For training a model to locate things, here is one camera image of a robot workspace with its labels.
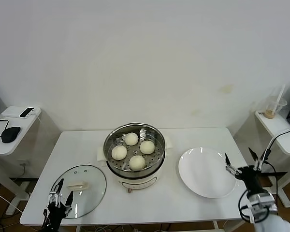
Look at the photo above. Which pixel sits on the white wall socket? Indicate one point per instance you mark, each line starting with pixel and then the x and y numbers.
pixel 24 163

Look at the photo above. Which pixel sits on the perforated steel steamer basket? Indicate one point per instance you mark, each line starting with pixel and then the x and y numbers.
pixel 159 145

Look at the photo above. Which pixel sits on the flat white box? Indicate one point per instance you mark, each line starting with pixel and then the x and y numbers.
pixel 10 111

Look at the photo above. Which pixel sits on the round glass pot lid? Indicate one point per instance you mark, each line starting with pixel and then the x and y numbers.
pixel 91 174

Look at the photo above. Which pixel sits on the white electric cooker pot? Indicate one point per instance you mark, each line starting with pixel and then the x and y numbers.
pixel 137 183

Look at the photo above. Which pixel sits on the white drinking straw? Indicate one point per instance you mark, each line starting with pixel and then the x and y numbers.
pixel 281 93

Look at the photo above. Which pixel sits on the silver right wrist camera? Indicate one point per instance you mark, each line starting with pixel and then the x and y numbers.
pixel 263 203

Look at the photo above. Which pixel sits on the white side table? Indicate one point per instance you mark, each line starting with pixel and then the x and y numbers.
pixel 275 125
pixel 17 142

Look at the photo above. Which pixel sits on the round white plate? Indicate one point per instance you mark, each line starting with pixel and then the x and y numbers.
pixel 200 174

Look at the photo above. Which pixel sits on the small white black device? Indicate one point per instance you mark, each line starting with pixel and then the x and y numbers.
pixel 26 111

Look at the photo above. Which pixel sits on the white steamed baozi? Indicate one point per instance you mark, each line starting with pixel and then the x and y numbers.
pixel 137 162
pixel 147 147
pixel 131 139
pixel 119 152

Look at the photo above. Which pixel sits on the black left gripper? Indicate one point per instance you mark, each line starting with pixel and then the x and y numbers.
pixel 54 216

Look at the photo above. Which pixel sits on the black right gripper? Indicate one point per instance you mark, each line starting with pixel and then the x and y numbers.
pixel 250 177

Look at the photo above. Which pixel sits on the clear plastic drink cup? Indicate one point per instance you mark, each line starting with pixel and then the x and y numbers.
pixel 271 108

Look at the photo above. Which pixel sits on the black computer mouse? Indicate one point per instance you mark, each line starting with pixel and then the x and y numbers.
pixel 10 134

